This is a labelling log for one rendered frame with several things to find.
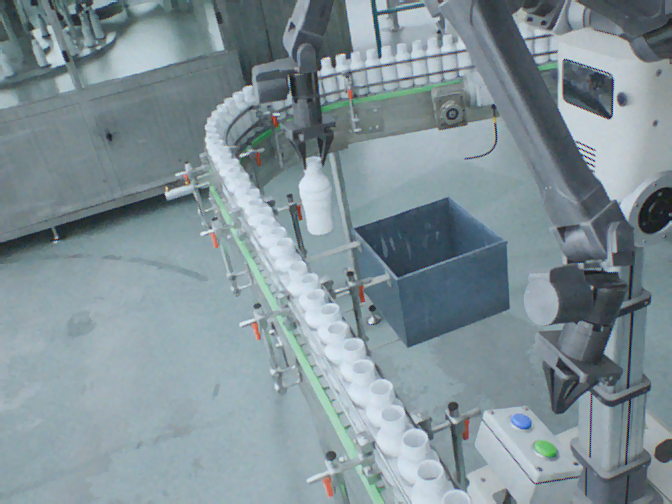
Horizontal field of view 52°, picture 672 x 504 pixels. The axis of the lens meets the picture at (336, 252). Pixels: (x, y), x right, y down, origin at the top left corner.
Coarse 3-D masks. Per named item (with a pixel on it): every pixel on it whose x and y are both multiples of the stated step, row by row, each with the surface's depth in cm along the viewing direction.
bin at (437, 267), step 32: (384, 224) 197; (416, 224) 201; (448, 224) 205; (480, 224) 186; (320, 256) 188; (384, 256) 202; (416, 256) 206; (448, 256) 210; (480, 256) 175; (384, 288) 182; (416, 288) 172; (448, 288) 176; (480, 288) 180; (416, 320) 177; (448, 320) 181
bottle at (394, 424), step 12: (384, 408) 102; (396, 408) 102; (384, 420) 100; (396, 420) 103; (384, 432) 101; (396, 432) 100; (384, 444) 101; (396, 444) 101; (396, 456) 101; (384, 468) 104; (396, 468) 102; (396, 492) 105
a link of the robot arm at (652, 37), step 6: (666, 24) 94; (654, 30) 96; (660, 30) 95; (666, 30) 94; (648, 36) 97; (654, 36) 96; (660, 36) 95; (666, 36) 95; (648, 42) 97; (654, 42) 97; (660, 42) 96; (666, 42) 95; (654, 48) 97; (660, 48) 97; (666, 48) 96; (660, 54) 98; (666, 54) 98
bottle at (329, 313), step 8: (328, 304) 127; (336, 304) 127; (320, 312) 125; (328, 312) 128; (336, 312) 124; (328, 320) 125; (336, 320) 125; (320, 328) 128; (320, 336) 127; (328, 368) 130; (328, 376) 132
